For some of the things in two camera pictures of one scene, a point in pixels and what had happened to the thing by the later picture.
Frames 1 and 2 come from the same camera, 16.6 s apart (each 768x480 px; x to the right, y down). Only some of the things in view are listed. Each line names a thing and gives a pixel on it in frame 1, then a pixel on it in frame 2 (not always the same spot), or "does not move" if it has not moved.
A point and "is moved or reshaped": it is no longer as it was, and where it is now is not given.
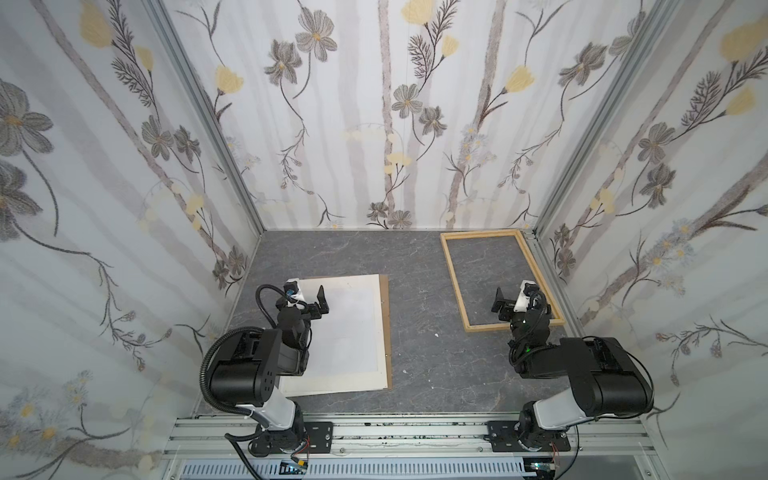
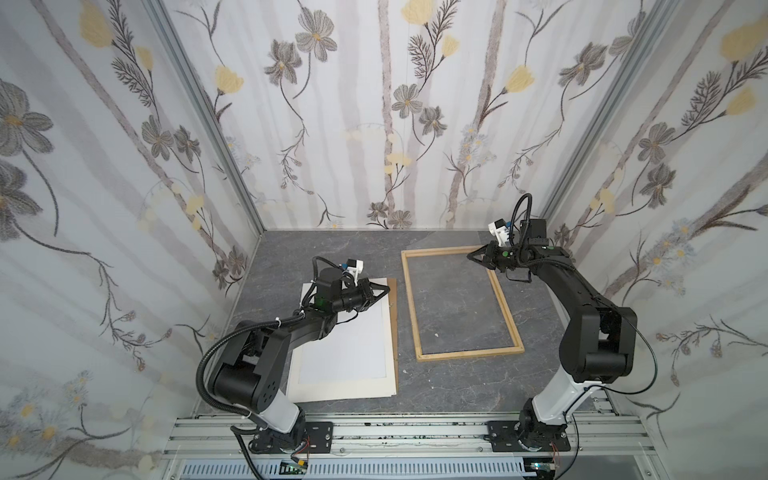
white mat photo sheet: (347, 351) is moved or reshaped
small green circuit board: (293, 467) does not move
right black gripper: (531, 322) -> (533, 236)
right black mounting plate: (502, 437) does not move
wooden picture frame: (556, 315) -> (494, 279)
